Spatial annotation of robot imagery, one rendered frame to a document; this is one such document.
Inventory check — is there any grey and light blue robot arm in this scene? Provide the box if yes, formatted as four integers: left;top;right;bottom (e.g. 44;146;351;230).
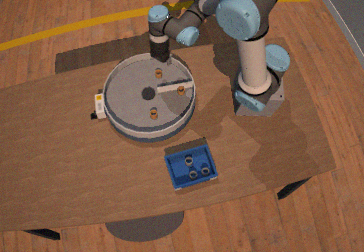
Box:
148;0;290;112

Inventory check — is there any blue crate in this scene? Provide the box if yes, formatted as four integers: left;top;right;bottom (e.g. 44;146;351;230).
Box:
164;144;218;191

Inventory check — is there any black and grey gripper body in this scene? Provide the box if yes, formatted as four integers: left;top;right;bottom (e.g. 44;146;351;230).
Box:
149;32;170;63

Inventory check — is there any grey round turntable disc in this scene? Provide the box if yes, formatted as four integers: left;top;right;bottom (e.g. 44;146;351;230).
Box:
91;53;196;143

